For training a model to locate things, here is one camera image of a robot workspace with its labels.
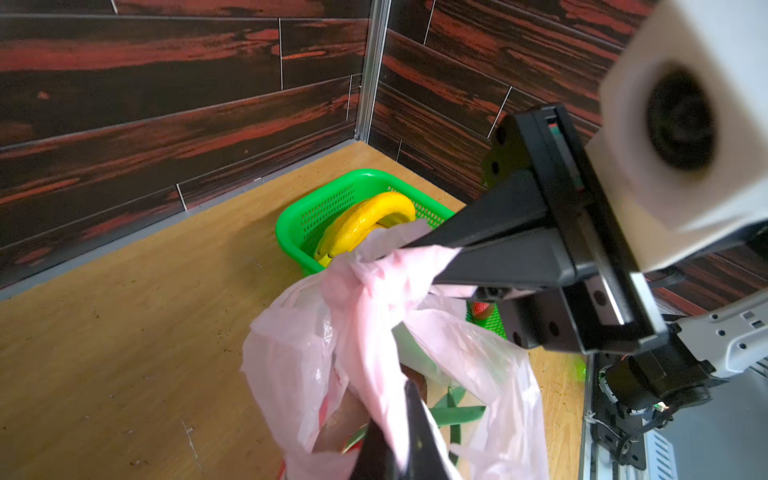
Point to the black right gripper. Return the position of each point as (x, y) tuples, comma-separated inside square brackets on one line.
[(566, 240)]

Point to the pink printed plastic bag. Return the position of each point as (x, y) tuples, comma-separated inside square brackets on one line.
[(351, 327)]

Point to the pink dragon fruit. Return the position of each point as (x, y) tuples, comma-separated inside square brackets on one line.
[(446, 412)]

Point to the green plastic basket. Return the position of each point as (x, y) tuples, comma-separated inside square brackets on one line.
[(300, 226)]

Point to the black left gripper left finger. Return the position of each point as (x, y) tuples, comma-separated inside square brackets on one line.
[(376, 460)]

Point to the aluminium corner post right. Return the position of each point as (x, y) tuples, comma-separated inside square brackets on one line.
[(376, 39)]

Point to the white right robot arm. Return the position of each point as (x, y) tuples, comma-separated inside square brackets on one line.
[(633, 394)]

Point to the yellow banana bunch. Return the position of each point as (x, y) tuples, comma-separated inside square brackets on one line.
[(353, 226)]

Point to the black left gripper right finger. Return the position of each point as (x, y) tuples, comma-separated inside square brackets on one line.
[(425, 461)]

